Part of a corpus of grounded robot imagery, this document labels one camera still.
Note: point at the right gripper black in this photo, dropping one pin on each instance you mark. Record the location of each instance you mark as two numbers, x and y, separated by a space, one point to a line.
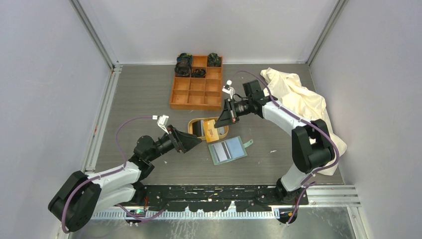
228 116

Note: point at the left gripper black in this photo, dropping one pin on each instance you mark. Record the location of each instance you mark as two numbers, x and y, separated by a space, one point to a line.
182 141

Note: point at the tan oval card tray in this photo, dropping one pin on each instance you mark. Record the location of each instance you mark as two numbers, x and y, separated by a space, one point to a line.
223 131

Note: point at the orange credit card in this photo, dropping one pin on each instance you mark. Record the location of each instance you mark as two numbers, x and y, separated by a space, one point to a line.
211 132

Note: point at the white credit card magnetic stripe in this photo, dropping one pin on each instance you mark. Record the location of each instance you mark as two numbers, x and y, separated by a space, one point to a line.
219 152

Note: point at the green card holder wallet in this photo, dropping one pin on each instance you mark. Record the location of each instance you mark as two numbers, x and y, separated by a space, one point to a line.
229 150

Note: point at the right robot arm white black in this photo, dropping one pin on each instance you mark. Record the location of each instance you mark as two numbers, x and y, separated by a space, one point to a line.
313 150

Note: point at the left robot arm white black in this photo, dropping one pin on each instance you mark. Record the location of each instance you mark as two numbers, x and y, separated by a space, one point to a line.
82 195

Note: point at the stack of cards in tray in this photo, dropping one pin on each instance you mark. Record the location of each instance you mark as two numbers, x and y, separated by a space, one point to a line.
198 128

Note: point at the orange compartment organizer tray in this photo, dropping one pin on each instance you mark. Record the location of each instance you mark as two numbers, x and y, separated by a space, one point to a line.
201 90

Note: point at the small dark rolled belt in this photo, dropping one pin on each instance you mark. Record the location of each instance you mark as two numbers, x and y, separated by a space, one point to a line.
214 60

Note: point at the cream cloth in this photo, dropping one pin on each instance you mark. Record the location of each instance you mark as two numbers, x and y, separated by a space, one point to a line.
288 88

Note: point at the large dark rolled belt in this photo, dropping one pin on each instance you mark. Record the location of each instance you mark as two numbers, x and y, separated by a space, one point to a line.
183 67

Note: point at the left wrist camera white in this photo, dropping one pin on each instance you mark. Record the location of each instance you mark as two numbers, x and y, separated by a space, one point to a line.
161 122

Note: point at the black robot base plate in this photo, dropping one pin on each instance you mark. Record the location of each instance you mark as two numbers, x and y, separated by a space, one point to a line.
214 198

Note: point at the slotted cable duct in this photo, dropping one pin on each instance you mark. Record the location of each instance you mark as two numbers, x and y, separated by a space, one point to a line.
119 214

